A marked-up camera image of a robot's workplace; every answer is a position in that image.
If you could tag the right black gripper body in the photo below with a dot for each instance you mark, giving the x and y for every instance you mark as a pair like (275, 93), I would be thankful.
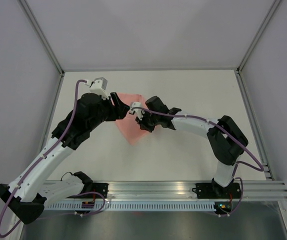
(149, 121)

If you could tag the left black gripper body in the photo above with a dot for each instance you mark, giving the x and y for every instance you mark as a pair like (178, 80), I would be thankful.
(108, 112)

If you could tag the pink cloth napkin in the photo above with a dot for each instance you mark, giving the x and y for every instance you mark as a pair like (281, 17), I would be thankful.
(128, 126)

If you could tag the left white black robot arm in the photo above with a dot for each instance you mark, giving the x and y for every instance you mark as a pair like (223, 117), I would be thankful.
(26, 196)

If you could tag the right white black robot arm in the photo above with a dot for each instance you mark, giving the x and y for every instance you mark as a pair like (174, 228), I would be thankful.
(223, 134)

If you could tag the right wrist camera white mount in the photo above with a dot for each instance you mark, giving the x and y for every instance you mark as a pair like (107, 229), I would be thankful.
(136, 109)

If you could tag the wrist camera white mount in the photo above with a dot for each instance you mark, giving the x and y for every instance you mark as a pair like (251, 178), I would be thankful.
(98, 86)
(136, 109)

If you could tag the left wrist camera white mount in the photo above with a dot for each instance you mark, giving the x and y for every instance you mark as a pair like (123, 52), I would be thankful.
(98, 86)

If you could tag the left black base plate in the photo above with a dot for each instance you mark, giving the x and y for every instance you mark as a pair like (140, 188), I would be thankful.
(101, 188)

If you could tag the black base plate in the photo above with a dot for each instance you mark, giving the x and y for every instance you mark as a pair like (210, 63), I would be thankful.
(206, 190)
(101, 188)

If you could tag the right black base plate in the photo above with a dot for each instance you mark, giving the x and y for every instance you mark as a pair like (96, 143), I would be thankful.
(206, 190)

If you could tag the right aluminium frame post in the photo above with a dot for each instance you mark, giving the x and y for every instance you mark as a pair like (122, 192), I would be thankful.
(258, 35)

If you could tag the aluminium frame post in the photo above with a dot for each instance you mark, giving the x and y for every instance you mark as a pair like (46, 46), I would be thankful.
(40, 34)
(258, 35)

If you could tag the white slotted cable duct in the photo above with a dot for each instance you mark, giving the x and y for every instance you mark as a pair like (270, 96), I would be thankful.
(137, 206)

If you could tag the left aluminium frame post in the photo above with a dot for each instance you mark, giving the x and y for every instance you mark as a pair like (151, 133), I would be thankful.
(40, 34)

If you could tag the aluminium mounting rail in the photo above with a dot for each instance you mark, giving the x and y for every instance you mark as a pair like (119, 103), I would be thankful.
(261, 190)

